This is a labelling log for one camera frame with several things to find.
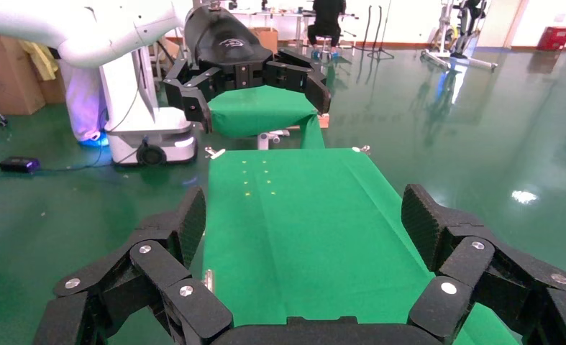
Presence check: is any white and black exercise machine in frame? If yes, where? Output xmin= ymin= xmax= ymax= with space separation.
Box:
xmin=421 ymin=0 xmax=499 ymax=73

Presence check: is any small green table cloth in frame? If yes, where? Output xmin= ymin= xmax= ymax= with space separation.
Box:
xmin=207 ymin=84 xmax=327 ymax=150

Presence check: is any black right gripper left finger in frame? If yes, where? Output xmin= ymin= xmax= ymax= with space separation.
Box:
xmin=32 ymin=185 xmax=234 ymax=345

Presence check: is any small open cardboard box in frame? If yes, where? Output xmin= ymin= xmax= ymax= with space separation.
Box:
xmin=249 ymin=27 xmax=280 ymax=54

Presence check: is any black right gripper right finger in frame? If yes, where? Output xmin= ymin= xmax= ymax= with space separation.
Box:
xmin=401 ymin=183 xmax=566 ymax=345

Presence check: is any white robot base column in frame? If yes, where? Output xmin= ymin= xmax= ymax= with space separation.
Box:
xmin=99 ymin=47 xmax=198 ymax=167

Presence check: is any round stool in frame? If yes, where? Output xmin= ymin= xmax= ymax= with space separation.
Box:
xmin=318 ymin=35 xmax=341 ymax=60

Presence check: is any seated person in black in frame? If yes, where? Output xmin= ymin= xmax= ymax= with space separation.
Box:
xmin=307 ymin=0 xmax=348 ymax=60

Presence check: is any large green table cloth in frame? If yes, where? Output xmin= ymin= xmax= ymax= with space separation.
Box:
xmin=201 ymin=148 xmax=522 ymax=345

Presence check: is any yellow cloth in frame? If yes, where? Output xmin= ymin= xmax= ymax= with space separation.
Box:
xmin=18 ymin=40 xmax=60 ymax=82

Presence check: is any black tripod stand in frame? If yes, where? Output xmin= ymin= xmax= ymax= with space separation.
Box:
xmin=354 ymin=0 xmax=396 ymax=60

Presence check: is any low brown cardboard box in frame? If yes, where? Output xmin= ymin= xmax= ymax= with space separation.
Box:
xmin=37 ymin=66 xmax=68 ymax=106

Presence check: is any black power adapter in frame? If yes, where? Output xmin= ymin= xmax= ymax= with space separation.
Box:
xmin=0 ymin=157 xmax=42 ymax=174

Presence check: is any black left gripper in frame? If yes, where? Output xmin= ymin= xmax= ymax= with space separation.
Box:
xmin=162 ymin=6 xmax=332 ymax=134

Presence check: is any white work table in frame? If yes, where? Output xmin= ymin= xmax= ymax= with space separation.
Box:
xmin=230 ymin=6 xmax=360 ymax=49

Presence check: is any thin black floor cable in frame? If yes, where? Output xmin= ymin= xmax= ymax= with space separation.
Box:
xmin=0 ymin=142 xmax=117 ymax=180

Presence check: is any red box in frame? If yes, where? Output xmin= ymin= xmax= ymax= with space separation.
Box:
xmin=536 ymin=26 xmax=566 ymax=52

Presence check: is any white table leg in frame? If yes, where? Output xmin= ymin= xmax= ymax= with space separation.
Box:
xmin=256 ymin=129 xmax=291 ymax=151

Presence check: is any large brown cardboard box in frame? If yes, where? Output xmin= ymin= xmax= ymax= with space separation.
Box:
xmin=0 ymin=30 xmax=46 ymax=116

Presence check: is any person in white coverall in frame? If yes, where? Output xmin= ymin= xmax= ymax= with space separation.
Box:
xmin=58 ymin=59 xmax=109 ymax=147

